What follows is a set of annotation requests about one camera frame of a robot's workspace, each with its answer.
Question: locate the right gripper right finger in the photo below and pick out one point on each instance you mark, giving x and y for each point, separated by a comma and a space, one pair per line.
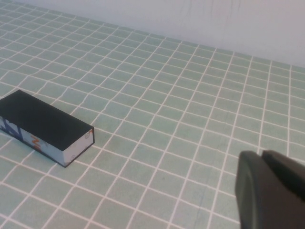
288, 174

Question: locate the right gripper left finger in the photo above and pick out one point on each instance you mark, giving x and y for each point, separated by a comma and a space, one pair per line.
259, 195

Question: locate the black glasses case blue print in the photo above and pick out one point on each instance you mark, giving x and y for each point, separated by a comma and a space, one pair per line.
43, 119

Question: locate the green white-checked tablecloth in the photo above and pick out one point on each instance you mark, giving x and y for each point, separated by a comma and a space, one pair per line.
166, 119

